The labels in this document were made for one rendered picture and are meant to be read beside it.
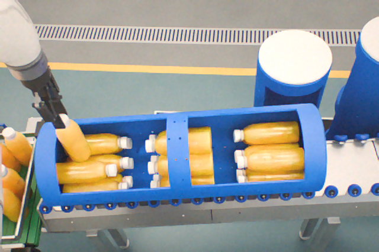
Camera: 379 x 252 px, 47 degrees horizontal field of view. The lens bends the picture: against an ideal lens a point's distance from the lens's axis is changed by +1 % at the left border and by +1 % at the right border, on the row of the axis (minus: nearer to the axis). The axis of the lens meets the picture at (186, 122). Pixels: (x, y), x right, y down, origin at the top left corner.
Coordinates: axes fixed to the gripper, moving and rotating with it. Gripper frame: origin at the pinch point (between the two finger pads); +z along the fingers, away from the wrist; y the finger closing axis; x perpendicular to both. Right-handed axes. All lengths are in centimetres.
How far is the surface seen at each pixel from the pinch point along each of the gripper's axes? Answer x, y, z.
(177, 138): -32.8, -2.5, 12.5
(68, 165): 2.9, -4.8, 21.4
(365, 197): -94, -12, 42
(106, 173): -8.8, -7.1, 23.8
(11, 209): 25.2, -12.5, 35.7
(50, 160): 6.0, -6.5, 14.1
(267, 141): -61, 1, 24
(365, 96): -108, 37, 53
